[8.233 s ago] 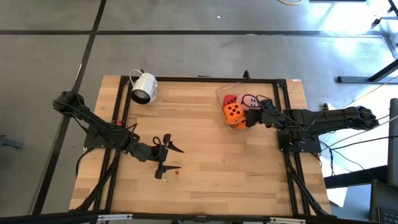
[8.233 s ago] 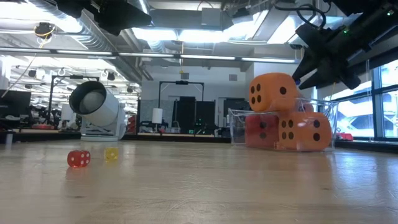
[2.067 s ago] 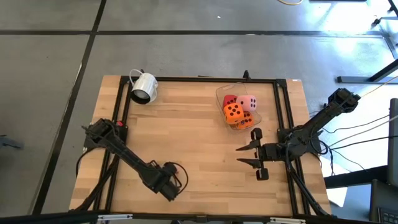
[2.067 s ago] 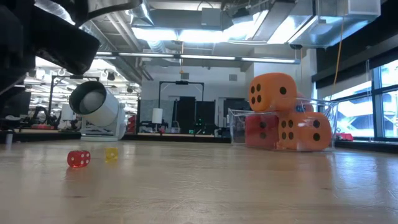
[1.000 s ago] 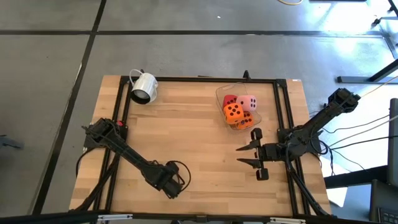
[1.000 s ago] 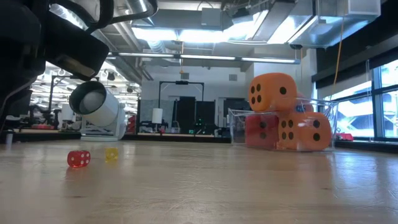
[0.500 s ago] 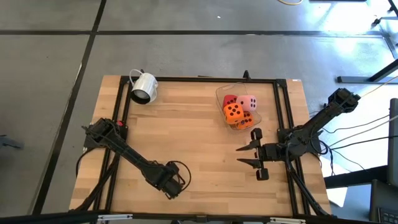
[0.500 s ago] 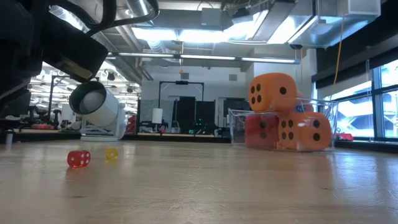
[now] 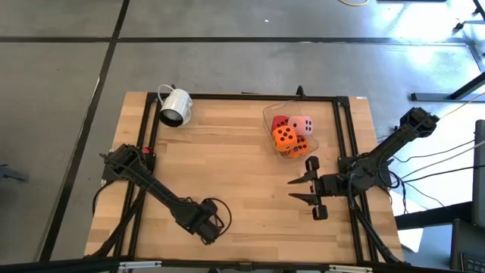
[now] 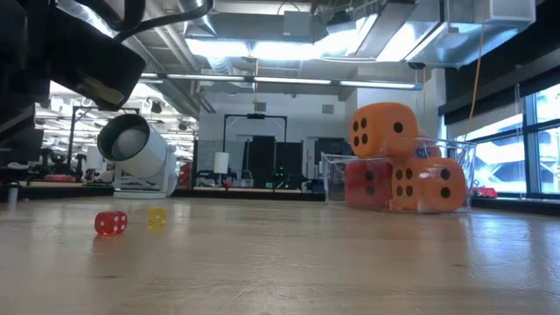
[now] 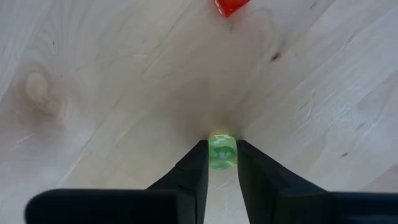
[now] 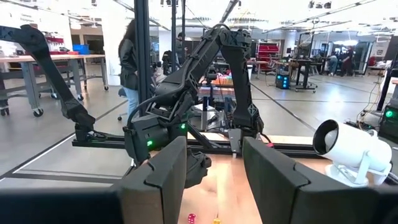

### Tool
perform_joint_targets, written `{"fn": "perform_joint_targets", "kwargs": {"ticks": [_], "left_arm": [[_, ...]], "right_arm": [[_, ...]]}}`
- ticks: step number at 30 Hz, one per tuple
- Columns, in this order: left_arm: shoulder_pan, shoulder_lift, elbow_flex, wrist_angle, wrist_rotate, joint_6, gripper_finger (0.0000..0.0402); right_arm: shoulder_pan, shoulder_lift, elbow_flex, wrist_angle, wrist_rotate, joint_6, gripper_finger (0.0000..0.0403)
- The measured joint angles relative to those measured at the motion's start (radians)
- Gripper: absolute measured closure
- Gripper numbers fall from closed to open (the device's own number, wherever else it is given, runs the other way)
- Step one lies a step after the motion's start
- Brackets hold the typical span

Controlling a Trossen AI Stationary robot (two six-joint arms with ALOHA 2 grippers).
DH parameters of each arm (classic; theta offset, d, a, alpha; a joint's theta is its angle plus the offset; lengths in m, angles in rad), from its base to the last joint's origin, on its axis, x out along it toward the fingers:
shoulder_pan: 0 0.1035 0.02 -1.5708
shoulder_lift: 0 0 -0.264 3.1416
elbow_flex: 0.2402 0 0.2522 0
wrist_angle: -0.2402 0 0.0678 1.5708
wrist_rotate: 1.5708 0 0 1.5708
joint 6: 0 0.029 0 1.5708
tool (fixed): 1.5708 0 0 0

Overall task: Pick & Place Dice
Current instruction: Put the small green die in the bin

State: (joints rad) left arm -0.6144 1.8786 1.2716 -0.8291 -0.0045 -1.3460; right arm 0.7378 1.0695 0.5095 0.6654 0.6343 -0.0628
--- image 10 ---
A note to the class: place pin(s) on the large red foam die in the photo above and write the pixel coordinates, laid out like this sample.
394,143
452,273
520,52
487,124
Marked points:
356,188

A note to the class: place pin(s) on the small yellow die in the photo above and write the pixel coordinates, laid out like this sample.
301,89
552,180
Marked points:
156,216

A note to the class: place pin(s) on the small red die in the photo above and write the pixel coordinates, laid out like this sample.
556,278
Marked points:
109,223

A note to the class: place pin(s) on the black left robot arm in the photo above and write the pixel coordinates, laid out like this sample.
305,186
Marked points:
79,57

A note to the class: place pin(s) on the black panel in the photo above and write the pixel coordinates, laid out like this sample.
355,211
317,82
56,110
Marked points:
262,157
289,162

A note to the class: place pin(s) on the black gantry stand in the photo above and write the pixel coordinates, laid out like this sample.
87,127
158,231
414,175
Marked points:
256,116

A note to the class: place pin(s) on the black monitor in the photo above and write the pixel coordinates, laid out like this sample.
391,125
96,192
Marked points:
332,146
26,151

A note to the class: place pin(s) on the clear plastic container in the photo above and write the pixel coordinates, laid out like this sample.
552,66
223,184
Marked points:
334,179

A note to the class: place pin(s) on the white cylinder lamp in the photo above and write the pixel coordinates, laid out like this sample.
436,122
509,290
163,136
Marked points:
221,163

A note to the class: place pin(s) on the long ceiling light bar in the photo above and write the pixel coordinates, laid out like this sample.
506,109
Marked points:
293,80

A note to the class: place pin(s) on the white cylindrical projector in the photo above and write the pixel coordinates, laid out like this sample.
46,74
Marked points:
149,157

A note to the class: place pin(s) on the red object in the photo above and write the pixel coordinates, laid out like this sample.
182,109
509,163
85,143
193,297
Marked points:
483,192

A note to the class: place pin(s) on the rectangular metal ceiling duct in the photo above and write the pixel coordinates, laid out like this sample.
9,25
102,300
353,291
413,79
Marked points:
450,44

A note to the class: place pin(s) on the silver metal post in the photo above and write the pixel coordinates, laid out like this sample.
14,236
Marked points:
12,197

